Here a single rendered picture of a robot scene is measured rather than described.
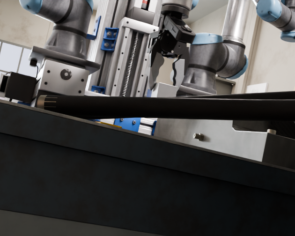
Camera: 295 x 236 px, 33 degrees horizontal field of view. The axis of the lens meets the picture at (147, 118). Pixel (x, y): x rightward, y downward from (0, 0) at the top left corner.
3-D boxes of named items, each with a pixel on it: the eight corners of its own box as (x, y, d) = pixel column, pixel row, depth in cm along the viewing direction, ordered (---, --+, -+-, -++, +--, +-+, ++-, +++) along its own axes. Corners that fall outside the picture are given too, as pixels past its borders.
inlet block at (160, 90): (135, 104, 130) (139, 84, 130) (152, 108, 131) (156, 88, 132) (155, 104, 117) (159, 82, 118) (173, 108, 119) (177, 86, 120)
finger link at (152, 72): (144, 91, 125) (158, 58, 126) (153, 90, 119) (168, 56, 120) (134, 85, 124) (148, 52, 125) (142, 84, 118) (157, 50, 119)
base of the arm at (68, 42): (39, 56, 172) (46, 29, 173) (81, 67, 177) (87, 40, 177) (43, 49, 158) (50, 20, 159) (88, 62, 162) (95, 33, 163)
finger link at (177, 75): (175, 95, 128) (174, 59, 128) (185, 94, 123) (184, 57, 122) (164, 95, 127) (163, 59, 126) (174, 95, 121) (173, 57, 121)
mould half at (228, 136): (150, 147, 133) (161, 99, 134) (231, 166, 142) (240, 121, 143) (261, 165, 86) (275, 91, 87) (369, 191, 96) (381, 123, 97)
